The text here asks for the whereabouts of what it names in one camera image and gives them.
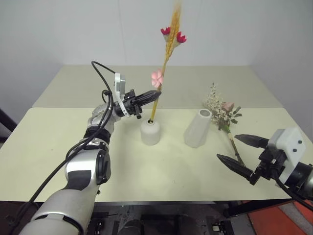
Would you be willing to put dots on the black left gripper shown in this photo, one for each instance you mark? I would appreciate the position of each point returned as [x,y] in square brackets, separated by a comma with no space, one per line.
[130,105]

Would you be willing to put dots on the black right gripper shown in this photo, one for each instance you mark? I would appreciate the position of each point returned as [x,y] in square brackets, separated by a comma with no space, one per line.
[270,164]

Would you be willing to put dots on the wheat and red flower bouquet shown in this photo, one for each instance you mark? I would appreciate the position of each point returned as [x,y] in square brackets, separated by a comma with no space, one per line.
[174,23]

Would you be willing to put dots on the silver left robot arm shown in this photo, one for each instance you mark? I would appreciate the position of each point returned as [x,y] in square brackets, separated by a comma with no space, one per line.
[73,210]

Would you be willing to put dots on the short round white vase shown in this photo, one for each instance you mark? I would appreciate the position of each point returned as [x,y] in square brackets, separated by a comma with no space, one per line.
[150,133]

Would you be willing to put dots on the dried pink rose bouquet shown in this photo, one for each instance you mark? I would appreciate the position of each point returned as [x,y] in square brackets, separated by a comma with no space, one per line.
[223,114]

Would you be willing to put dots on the tall tapered white vase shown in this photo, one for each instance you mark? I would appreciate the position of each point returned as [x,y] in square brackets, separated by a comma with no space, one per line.
[197,129]

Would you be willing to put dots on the orange red floor mat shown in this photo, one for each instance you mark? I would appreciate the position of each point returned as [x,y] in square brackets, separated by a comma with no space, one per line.
[281,220]

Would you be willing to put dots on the dark rounded shape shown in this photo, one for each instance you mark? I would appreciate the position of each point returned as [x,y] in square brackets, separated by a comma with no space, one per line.
[130,226]

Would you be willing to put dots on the dark furniture edge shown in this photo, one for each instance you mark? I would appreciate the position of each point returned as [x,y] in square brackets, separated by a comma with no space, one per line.
[6,127]

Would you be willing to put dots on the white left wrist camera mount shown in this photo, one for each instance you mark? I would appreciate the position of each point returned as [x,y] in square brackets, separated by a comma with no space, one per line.
[119,84]

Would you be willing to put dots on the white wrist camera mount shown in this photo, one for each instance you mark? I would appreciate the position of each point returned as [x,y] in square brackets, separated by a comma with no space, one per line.
[119,84]
[289,143]

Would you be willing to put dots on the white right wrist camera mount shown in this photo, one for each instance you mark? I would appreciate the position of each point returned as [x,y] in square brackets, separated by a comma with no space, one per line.
[289,143]

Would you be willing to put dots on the black table frame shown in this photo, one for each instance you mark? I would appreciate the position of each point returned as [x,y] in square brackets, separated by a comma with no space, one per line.
[171,203]

